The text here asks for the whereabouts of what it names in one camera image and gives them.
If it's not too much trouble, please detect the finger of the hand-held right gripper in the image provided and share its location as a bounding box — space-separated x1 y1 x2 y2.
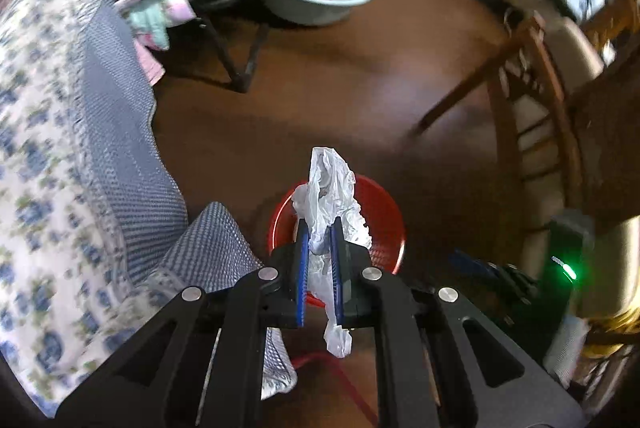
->
447 249 540 309

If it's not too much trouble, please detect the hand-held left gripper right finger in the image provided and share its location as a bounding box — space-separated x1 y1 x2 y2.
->
327 217 587 428

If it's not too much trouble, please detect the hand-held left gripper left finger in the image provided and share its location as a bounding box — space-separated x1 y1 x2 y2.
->
55 218 311 428

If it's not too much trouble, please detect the red plastic basket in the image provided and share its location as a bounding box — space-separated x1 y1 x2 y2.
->
267 175 406 307

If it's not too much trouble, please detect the white plastic bag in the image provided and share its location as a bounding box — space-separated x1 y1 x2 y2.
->
291 147 374 359

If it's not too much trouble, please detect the yellow cloth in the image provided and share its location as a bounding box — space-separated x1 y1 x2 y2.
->
582 308 640 361

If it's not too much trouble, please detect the brown wooden table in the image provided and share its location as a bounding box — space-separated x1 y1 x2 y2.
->
567 0 640 231

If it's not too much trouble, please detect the wooden chair with cream cushion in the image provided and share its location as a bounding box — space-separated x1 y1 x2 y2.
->
407 12 603 231

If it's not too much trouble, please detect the black metal folding stand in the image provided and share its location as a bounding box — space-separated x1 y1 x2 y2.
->
189 0 272 94

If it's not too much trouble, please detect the pink cloth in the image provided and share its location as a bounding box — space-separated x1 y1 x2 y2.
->
139 2 197 86

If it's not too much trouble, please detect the blue floral tablecloth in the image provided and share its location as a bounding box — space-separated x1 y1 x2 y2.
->
0 0 297 420

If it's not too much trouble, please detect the mint green cloth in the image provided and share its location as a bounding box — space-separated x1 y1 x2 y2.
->
127 0 176 52

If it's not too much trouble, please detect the pink metal frame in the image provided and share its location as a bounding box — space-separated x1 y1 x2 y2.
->
290 353 381 428

